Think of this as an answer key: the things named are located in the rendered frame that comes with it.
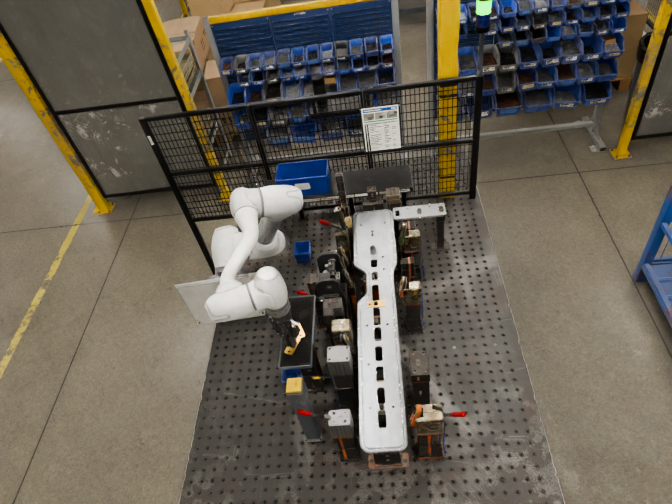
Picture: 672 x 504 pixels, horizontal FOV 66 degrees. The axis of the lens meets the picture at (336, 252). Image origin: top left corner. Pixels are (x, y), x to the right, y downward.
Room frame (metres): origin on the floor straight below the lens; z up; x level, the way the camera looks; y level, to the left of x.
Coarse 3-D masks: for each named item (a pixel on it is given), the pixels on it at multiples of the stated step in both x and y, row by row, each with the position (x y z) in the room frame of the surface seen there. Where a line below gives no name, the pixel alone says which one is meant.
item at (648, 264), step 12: (660, 216) 2.03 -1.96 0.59; (660, 228) 2.00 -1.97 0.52; (648, 240) 2.04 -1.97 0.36; (660, 240) 1.99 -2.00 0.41; (648, 252) 2.00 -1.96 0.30; (648, 264) 1.98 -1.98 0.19; (660, 264) 1.99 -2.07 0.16; (636, 276) 2.01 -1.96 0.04; (648, 276) 1.91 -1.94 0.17; (660, 276) 1.89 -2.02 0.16; (660, 288) 1.78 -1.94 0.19; (660, 300) 1.71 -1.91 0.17
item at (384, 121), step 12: (360, 108) 2.51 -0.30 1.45; (372, 108) 2.50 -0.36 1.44; (384, 108) 2.49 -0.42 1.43; (396, 108) 2.48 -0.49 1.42; (360, 120) 2.51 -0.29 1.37; (372, 120) 2.50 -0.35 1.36; (384, 120) 2.49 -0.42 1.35; (396, 120) 2.48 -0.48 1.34; (372, 132) 2.50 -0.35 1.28; (384, 132) 2.49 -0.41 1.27; (396, 132) 2.48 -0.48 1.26; (372, 144) 2.50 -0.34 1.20; (384, 144) 2.49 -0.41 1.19; (396, 144) 2.48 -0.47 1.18
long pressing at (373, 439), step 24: (360, 216) 2.14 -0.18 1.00; (384, 216) 2.09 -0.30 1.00; (360, 240) 1.95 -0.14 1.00; (384, 240) 1.91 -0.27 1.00; (360, 264) 1.78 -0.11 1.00; (384, 264) 1.75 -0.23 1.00; (384, 288) 1.59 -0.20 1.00; (360, 312) 1.48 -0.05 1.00; (384, 312) 1.45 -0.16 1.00; (360, 336) 1.34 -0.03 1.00; (384, 336) 1.32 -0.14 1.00; (360, 360) 1.22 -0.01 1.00; (384, 360) 1.20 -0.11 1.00; (360, 384) 1.11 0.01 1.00; (384, 384) 1.09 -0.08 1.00; (360, 408) 1.00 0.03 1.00; (384, 408) 0.98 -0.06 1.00; (360, 432) 0.90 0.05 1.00; (384, 432) 0.88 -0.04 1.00
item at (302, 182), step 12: (288, 168) 2.55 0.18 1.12; (300, 168) 2.54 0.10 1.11; (312, 168) 2.53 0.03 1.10; (324, 168) 2.51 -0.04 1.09; (276, 180) 2.41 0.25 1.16; (288, 180) 2.39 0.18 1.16; (300, 180) 2.38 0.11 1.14; (312, 180) 2.37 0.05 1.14; (324, 180) 2.36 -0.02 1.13; (312, 192) 2.37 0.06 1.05; (324, 192) 2.36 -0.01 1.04
